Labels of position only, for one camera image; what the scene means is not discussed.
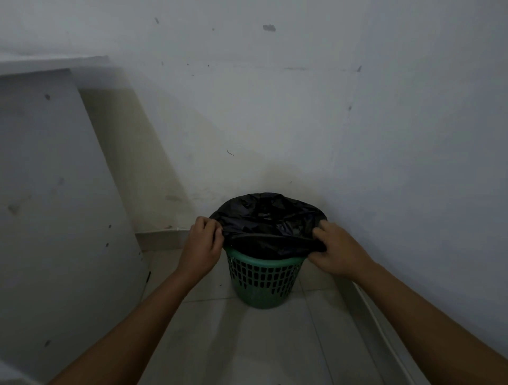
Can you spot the person's right hand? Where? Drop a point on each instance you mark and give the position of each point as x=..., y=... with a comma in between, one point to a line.
x=340, y=250

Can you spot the person's left hand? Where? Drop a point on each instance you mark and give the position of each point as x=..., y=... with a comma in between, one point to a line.
x=200, y=248

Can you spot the person's right thumb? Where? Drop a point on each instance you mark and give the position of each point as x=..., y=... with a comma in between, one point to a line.
x=317, y=257

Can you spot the person's left thumb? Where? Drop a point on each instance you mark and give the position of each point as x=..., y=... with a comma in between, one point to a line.
x=218, y=238

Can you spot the black plastic trash bag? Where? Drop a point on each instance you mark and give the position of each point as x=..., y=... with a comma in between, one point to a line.
x=270, y=224

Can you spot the person's right forearm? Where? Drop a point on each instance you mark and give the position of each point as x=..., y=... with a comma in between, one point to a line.
x=432, y=329

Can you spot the person's left forearm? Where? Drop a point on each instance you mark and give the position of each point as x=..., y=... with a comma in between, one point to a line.
x=131, y=333

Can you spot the green plastic waste basket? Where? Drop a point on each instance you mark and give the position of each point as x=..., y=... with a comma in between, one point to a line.
x=262, y=279

